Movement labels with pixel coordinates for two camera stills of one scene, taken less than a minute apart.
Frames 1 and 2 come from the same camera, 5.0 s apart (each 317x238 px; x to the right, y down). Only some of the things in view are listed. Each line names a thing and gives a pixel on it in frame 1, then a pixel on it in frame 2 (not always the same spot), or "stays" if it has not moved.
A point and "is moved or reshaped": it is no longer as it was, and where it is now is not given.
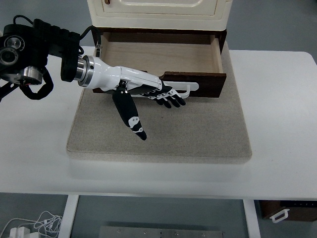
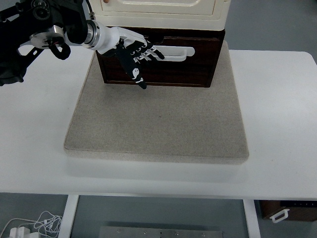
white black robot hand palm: (96, 75) -> (124, 42)
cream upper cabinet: (203, 15) stays
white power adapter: (20, 232) stays
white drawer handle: (178, 86) -> (175, 53)
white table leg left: (68, 215) stays
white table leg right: (252, 219) stays
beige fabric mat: (204, 130) stays
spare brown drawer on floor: (295, 210) stays
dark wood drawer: (192, 57) is moved or reshaped
